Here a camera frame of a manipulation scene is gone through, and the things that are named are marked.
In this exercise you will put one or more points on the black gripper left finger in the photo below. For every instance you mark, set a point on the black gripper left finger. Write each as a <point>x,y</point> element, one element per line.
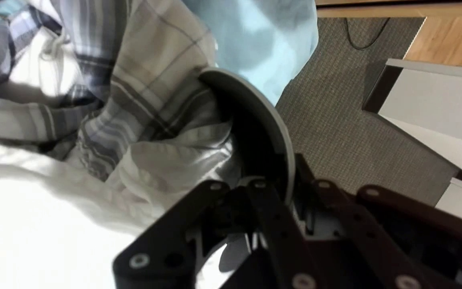
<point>204,240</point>

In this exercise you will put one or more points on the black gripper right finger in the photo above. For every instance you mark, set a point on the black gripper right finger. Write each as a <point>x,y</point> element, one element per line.
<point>379,238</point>

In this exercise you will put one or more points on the plaid grey white shirt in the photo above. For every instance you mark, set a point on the plaid grey white shirt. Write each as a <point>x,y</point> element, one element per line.
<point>116,84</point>

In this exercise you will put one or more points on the blue bed sheet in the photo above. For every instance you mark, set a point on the blue bed sheet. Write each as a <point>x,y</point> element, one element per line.
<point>268,42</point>

